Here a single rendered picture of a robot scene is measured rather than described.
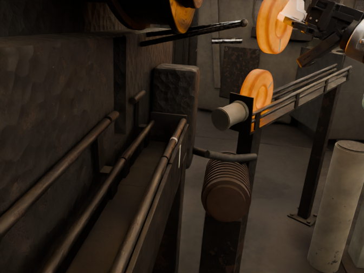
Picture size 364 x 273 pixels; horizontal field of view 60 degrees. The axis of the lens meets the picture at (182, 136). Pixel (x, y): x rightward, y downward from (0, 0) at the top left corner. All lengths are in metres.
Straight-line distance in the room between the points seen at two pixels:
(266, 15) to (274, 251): 0.99
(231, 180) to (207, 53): 2.53
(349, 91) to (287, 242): 1.41
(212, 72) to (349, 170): 2.23
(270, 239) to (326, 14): 1.03
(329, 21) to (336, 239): 0.83
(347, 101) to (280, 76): 0.75
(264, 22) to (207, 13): 2.42
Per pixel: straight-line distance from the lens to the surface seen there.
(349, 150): 1.23
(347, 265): 1.54
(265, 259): 1.44
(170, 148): 0.48
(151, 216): 0.36
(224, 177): 0.82
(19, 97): 0.29
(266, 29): 0.85
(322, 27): 0.84
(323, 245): 1.40
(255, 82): 0.89
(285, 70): 3.12
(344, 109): 2.65
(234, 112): 0.83
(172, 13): 0.39
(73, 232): 0.35
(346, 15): 0.84
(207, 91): 3.31
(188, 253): 1.39
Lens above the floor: 0.90
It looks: 20 degrees down
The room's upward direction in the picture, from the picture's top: 4 degrees clockwise
